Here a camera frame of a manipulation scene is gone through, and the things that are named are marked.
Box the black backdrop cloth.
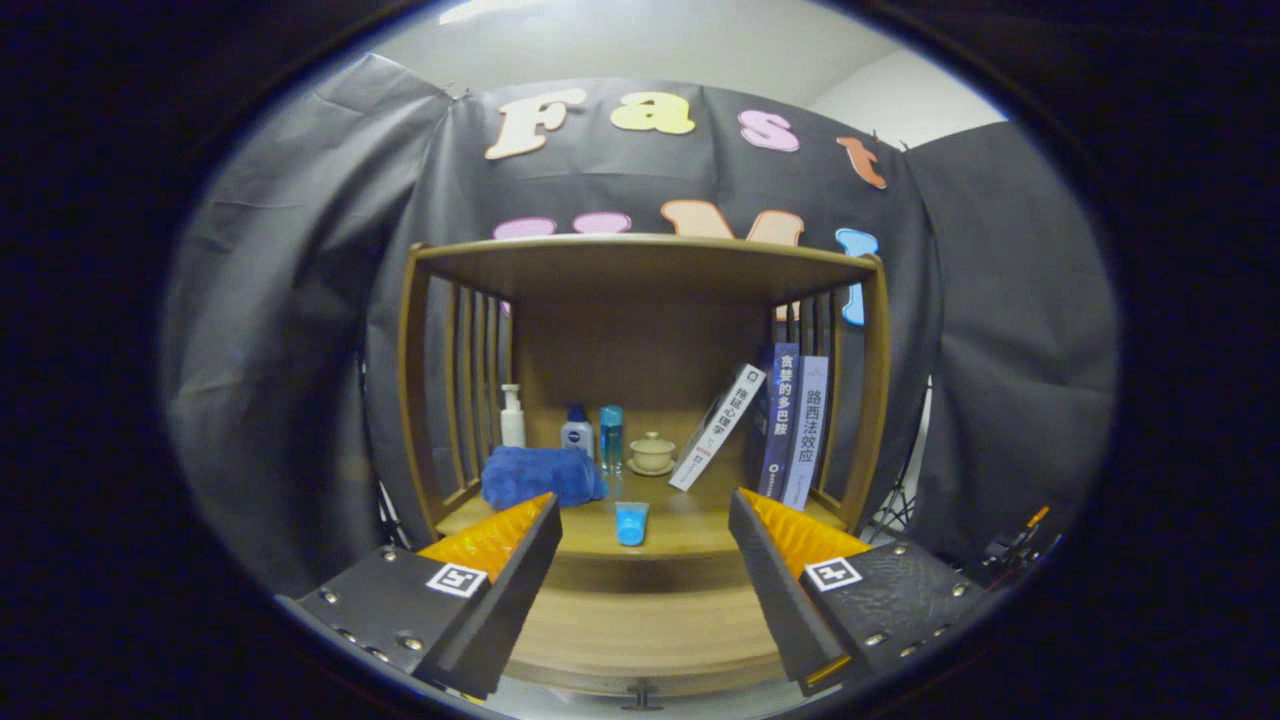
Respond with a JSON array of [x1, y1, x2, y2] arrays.
[[160, 52, 1119, 599]]

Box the white bottle with blue cap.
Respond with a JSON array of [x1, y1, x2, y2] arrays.
[[560, 403, 596, 461]]

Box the lavender book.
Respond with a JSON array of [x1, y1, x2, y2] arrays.
[[781, 355, 830, 512]]

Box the beige lidded teacup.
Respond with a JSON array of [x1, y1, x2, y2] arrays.
[[628, 431, 678, 477]]

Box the black backdrop stand legs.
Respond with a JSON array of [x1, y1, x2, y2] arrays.
[[372, 480, 413, 551]]

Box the wooden cabinet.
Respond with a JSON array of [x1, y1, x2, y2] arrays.
[[397, 233, 891, 701]]

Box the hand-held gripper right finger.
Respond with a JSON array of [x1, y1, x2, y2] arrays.
[[729, 488, 1006, 698]]

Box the wooden countertop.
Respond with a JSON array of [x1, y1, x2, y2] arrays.
[[435, 470, 851, 561]]

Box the white book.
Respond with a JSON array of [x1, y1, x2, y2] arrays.
[[668, 362, 768, 492]]

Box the dark blue book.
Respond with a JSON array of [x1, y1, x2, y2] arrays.
[[745, 342, 801, 501]]

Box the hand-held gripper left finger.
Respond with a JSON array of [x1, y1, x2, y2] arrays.
[[275, 492, 563, 701]]

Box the rolled blue towel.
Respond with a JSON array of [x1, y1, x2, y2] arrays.
[[481, 445, 608, 511]]

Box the black equipment with orange clamp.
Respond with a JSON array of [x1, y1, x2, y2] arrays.
[[975, 505, 1056, 591]]

